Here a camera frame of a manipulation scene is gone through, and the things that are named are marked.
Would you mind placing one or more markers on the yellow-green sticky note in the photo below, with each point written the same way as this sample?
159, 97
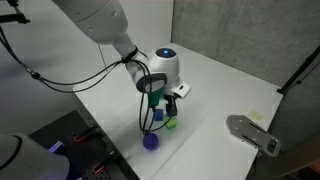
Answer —
256, 115

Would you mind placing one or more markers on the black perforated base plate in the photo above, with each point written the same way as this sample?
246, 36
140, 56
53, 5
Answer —
83, 150

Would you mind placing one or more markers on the small blue block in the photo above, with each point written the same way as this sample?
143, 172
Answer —
159, 115

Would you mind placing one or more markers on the grey metal bracket plate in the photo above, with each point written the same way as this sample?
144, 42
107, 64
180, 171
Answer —
250, 132

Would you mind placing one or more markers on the black tripod pole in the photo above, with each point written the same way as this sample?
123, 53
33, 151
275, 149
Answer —
300, 71

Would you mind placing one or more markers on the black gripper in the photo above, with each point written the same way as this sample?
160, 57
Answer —
170, 100

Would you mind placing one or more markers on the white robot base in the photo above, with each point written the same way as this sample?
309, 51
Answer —
30, 160

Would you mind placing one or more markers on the lime green block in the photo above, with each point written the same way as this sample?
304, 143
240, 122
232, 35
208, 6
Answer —
171, 124

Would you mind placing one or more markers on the purple ball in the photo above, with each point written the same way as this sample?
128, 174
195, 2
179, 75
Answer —
150, 141

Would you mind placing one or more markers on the black orange-tipped clamp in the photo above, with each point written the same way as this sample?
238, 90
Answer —
85, 134
103, 163

